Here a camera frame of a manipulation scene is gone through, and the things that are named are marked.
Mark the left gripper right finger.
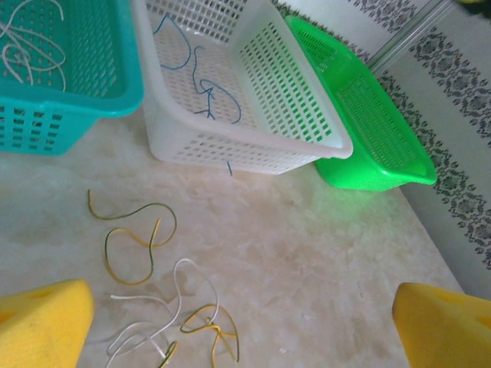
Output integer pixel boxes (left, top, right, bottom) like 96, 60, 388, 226
393, 282, 491, 368

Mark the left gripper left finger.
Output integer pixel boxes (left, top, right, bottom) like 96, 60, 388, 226
0, 278, 95, 368

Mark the thin yellow-green cable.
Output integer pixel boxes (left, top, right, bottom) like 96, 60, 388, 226
164, 304, 241, 368
87, 189, 179, 287

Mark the thin white cable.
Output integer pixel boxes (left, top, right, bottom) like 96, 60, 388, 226
106, 258, 220, 361
0, 0, 68, 93

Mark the thin blue cable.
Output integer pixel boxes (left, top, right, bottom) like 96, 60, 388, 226
190, 45, 243, 178
153, 13, 193, 72

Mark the bright green plastic basket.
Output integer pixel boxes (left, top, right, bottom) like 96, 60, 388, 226
284, 15, 438, 192

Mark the teal plastic basket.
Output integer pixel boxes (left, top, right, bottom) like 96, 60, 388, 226
0, 0, 146, 157

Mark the white plastic basket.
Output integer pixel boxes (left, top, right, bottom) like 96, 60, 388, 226
132, 0, 354, 176

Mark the aluminium frame post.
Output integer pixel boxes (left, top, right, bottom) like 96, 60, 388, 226
367, 0, 463, 74

